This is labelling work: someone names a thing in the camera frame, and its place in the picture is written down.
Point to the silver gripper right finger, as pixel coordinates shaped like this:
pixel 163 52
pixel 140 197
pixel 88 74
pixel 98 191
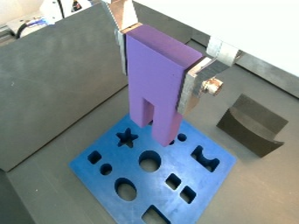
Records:
pixel 200 80

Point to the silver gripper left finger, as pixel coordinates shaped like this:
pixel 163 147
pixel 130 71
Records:
pixel 123 15

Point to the purple double-square block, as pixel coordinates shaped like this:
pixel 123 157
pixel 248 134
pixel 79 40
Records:
pixel 158 61

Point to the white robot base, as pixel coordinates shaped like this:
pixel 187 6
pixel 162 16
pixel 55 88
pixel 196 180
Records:
pixel 26 16

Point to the dark grey curved holder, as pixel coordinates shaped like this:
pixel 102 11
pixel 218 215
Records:
pixel 252 125

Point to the blue shape-sorting board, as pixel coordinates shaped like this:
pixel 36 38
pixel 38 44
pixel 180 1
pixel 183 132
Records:
pixel 150 184

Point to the grey foam wall panel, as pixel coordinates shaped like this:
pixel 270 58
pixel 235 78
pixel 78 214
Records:
pixel 58 73

